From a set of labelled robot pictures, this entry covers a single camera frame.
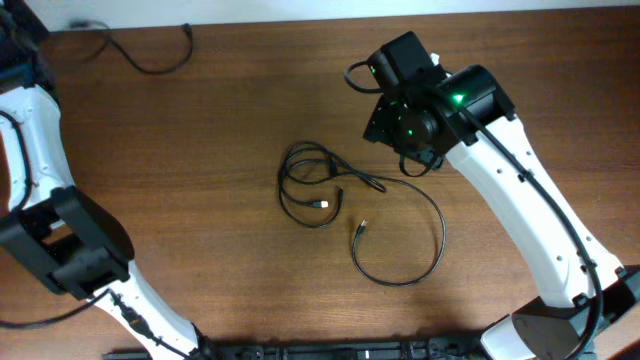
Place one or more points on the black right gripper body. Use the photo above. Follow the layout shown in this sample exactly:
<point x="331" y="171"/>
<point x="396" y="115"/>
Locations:
<point x="387" y="128"/>

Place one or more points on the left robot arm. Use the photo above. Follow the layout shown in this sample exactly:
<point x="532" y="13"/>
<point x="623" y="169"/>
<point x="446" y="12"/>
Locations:
<point x="62" y="237"/>

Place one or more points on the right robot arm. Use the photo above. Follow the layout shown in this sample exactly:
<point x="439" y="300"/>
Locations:
<point x="583" y="288"/>

